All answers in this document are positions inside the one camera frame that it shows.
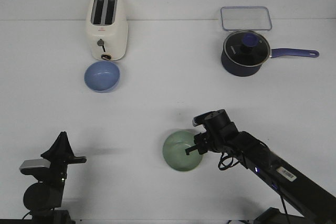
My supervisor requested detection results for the green plastic bowl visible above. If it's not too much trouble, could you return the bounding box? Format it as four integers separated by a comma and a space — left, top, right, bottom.
162, 130, 202, 172

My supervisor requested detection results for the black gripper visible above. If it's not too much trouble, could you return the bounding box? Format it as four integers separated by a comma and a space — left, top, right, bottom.
39, 131, 87, 184
185, 109, 239, 155

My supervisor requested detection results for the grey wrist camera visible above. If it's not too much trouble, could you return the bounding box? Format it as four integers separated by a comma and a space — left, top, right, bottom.
19, 158, 51, 175
192, 111, 213, 127

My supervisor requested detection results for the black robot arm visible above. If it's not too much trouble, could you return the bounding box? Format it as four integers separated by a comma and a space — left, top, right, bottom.
70, 110, 335, 221
19, 131, 74, 212

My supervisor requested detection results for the clear blue-rimmed container lid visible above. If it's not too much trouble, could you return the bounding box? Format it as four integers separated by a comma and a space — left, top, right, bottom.
220, 6, 272, 31

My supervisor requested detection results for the white two-slot toaster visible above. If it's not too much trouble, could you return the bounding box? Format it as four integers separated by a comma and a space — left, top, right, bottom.
86, 0, 128, 61

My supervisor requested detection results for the blue saucepan with handle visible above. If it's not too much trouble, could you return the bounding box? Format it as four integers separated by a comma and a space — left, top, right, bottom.
220, 30, 320, 78

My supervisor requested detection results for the blue plastic bowl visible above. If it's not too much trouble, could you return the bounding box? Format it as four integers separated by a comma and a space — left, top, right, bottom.
84, 61, 121, 93

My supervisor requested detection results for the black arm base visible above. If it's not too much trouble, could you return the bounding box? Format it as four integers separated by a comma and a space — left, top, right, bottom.
253, 207, 335, 224
29, 209, 76, 224

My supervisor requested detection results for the glass pot lid blue knob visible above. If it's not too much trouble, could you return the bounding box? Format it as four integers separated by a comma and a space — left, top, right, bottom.
223, 30, 271, 67

